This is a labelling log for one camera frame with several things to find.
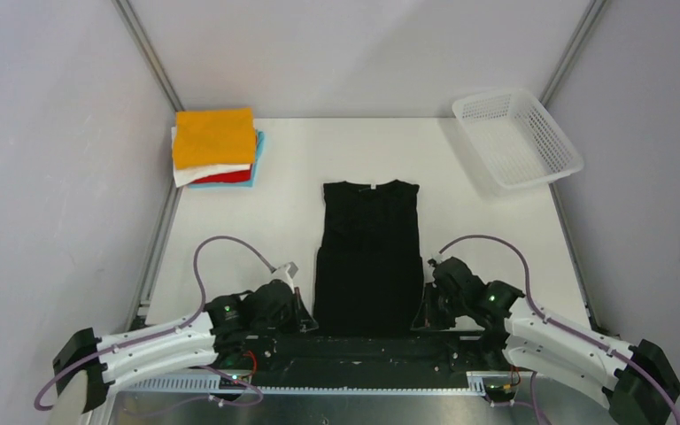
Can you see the aluminium frame rail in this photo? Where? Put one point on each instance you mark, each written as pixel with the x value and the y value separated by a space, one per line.
pixel 424 362

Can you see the black t-shirt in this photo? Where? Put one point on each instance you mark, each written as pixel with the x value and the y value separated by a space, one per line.
pixel 369 269

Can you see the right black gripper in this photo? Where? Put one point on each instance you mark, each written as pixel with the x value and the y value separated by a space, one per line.
pixel 428 318

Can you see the white plastic mesh basket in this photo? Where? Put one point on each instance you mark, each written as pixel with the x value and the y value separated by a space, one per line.
pixel 511 142

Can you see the red folded t-shirt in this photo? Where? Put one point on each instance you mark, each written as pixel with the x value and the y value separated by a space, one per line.
pixel 226 178

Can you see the light blue folded t-shirt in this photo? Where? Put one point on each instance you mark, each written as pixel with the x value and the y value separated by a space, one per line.
pixel 254 167

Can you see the orange folded t-shirt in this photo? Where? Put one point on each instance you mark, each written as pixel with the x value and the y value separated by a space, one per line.
pixel 219 137

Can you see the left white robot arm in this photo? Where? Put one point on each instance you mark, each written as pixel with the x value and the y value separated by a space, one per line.
pixel 216 331

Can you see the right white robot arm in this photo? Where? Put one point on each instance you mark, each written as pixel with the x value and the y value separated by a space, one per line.
pixel 634 382

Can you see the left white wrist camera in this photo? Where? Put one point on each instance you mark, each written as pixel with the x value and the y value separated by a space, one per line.
pixel 285 273

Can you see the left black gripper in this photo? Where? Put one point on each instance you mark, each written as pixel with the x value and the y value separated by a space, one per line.
pixel 300 320

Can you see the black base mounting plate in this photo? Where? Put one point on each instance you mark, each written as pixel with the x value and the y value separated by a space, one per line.
pixel 420 361

